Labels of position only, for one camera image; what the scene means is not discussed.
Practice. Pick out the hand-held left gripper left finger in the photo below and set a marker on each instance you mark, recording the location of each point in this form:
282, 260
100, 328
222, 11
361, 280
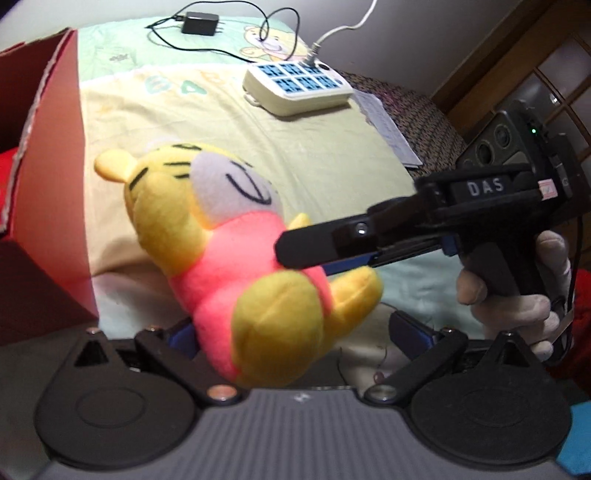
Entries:
182, 339

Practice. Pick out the red cardboard box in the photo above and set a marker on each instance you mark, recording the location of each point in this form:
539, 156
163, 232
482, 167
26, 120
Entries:
51, 207

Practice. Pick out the yellow and pink plush toy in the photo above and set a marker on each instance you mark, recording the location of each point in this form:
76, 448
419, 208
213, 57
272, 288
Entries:
221, 286

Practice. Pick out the person's right hand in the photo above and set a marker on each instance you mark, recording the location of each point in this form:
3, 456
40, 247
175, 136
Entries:
521, 318

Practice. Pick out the wooden door with glass panes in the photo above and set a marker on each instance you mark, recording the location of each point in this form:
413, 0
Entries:
554, 60

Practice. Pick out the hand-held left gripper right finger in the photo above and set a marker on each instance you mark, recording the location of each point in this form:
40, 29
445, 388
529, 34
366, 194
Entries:
406, 330

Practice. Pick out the black charger adapter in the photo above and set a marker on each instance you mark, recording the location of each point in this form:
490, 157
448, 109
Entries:
201, 23

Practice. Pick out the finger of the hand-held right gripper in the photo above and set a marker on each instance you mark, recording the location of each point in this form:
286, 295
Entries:
406, 253
323, 242

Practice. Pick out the printed paper sheets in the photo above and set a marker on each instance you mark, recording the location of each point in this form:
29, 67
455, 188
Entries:
392, 134

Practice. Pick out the white and blue power strip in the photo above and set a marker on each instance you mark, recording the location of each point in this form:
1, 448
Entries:
295, 97

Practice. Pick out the brown patterned cloth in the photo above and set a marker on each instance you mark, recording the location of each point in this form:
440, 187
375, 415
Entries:
429, 129

